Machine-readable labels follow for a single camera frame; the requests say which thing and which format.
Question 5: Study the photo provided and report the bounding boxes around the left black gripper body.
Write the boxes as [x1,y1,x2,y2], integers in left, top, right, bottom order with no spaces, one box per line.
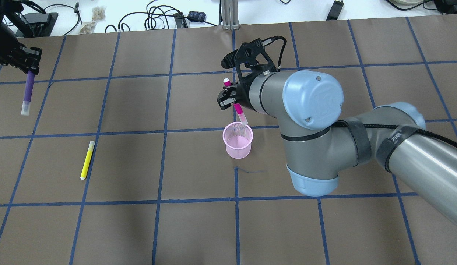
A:
[0,42,42,74]

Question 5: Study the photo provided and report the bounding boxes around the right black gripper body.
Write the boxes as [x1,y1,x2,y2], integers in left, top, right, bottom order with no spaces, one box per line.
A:
[221,36,287,111]

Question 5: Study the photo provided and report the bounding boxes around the pink pen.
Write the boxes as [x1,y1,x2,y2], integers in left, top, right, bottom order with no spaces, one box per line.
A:
[223,78,247,126]

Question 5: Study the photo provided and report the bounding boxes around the purple pen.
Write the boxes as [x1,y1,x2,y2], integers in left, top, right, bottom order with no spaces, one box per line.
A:
[21,71,35,116]

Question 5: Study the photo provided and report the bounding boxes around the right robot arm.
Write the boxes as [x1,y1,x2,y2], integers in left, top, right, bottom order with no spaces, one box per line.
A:
[217,36,457,226]

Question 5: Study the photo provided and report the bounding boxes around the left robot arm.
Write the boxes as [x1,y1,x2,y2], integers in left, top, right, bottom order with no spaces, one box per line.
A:
[0,0,42,74]

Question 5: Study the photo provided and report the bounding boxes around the pink mesh cup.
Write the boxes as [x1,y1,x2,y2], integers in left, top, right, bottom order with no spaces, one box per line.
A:
[222,122,253,159]

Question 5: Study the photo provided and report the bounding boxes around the black power brick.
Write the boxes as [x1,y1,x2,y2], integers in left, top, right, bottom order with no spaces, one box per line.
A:
[326,0,344,21]

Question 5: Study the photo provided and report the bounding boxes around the yellow pen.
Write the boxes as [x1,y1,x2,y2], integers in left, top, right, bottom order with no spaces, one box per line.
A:
[80,141,95,180]

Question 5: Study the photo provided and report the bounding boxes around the black camera stand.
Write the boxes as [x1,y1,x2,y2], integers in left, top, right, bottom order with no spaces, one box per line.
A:
[4,0,59,38]

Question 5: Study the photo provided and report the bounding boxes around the aluminium profile post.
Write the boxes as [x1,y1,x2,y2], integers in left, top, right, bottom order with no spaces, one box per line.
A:
[219,0,240,30]

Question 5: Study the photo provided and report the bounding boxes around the black cable bundle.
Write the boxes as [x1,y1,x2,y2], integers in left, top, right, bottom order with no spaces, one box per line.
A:
[105,0,218,33]

